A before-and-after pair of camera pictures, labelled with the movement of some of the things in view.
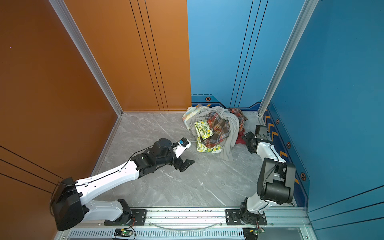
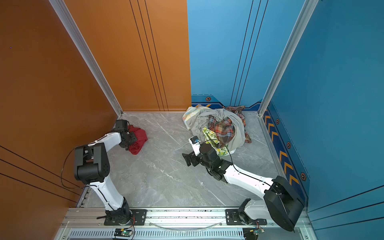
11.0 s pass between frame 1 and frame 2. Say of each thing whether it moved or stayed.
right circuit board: stayed
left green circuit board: stayed
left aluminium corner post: stayed
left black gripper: moved
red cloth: moved
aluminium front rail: stayed
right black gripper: moved
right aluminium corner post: stayed
